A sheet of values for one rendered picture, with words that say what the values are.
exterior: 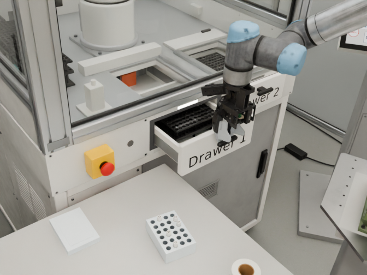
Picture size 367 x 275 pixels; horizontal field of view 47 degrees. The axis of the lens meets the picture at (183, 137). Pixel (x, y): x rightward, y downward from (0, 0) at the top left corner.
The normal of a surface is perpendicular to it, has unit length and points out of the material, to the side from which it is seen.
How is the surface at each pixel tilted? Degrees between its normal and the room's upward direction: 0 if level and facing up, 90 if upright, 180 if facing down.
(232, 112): 90
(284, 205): 0
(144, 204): 0
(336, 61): 90
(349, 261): 90
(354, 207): 0
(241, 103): 90
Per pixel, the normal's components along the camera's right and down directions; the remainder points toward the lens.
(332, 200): 0.05, -0.81
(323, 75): -0.75, 0.36
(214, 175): 0.62, 0.48
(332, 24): -0.54, 0.43
